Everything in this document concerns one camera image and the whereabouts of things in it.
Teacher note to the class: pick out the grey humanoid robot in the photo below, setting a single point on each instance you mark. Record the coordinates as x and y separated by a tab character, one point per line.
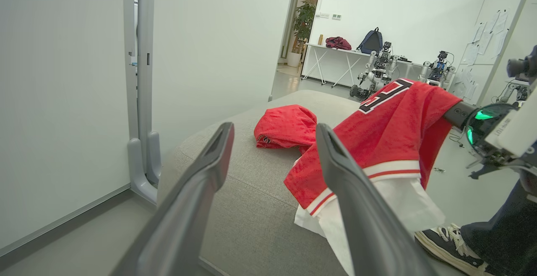
377	72
438	71

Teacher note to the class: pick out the red Bulls basketball jersey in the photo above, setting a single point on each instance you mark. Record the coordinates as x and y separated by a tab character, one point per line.
390	133

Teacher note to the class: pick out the white trestle table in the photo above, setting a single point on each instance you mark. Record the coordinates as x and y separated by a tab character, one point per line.
335	51

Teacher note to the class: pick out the grey partition post with foot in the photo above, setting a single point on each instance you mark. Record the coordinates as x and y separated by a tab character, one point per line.
144	79

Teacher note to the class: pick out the green potted plant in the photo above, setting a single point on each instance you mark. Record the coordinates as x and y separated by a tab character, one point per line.
304	24

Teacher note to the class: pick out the white plant pot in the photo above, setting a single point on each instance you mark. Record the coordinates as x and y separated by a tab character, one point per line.
294	59

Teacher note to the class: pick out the grey fabric sofa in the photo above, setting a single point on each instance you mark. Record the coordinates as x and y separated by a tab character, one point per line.
251	209

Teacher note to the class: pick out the dark sneaker white laces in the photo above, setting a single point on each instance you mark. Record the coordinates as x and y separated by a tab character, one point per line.
449	244

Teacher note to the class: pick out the red basketball shorts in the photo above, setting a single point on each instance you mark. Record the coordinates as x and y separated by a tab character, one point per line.
285	127

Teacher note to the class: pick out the white paper sheet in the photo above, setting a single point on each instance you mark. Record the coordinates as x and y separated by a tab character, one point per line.
471	53
478	32
500	22

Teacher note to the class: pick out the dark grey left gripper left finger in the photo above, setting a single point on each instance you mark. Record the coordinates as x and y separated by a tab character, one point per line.
188	200

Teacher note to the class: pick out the black device on table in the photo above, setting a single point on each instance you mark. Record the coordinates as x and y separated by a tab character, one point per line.
405	58

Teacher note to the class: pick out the maroon jacket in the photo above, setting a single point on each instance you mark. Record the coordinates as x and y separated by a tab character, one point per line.
338	43

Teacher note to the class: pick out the dark navy trouser leg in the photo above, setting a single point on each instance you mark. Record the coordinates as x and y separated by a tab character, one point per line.
507	234

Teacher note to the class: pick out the blue backpack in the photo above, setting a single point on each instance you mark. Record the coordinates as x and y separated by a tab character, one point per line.
371	42

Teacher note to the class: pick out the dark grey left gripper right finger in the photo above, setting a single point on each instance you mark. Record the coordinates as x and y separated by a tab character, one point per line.
365	221

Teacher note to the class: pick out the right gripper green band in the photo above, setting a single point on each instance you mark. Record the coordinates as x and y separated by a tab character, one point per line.
482	131

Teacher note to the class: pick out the black camera device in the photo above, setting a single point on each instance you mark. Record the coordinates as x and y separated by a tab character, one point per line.
518	67

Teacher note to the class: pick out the white garment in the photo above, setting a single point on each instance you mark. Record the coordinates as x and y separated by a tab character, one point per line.
402	204

